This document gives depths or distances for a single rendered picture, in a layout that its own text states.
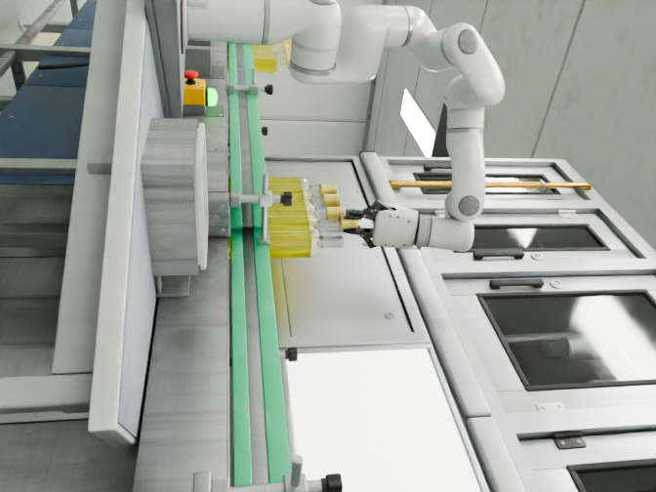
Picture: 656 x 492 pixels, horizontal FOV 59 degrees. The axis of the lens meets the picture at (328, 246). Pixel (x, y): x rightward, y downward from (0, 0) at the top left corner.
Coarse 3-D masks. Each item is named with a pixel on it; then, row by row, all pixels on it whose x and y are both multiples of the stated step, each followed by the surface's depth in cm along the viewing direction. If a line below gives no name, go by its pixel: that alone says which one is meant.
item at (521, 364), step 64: (384, 192) 180; (448, 192) 191; (512, 192) 195; (576, 192) 200; (448, 256) 162; (512, 256) 163; (576, 256) 168; (640, 256) 170; (448, 320) 134; (512, 320) 143; (576, 320) 145; (640, 320) 147; (448, 384) 121; (512, 384) 125; (576, 384) 127; (640, 384) 129; (512, 448) 110; (576, 448) 113; (640, 448) 115
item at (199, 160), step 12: (204, 132) 103; (204, 144) 104; (204, 156) 106; (204, 168) 107; (204, 180) 109; (204, 192) 110; (204, 204) 112; (204, 216) 113; (204, 228) 96; (204, 240) 97; (204, 252) 99; (204, 264) 100
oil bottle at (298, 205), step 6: (276, 204) 139; (282, 204) 139; (294, 204) 140; (300, 204) 140; (306, 204) 140; (312, 204) 141; (270, 210) 137; (276, 210) 137; (282, 210) 138; (288, 210) 138; (294, 210) 138; (300, 210) 138; (306, 210) 138; (312, 210) 139
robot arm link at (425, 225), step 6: (420, 216) 136; (426, 216) 136; (420, 222) 134; (426, 222) 135; (420, 228) 134; (426, 228) 134; (420, 234) 134; (426, 234) 134; (420, 240) 135; (426, 240) 135; (420, 246) 139; (426, 246) 137
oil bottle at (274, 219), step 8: (272, 216) 134; (280, 216) 135; (288, 216) 135; (296, 216) 135; (304, 216) 136; (312, 216) 136; (272, 224) 132; (280, 224) 133; (288, 224) 133; (296, 224) 133; (304, 224) 134; (312, 224) 134
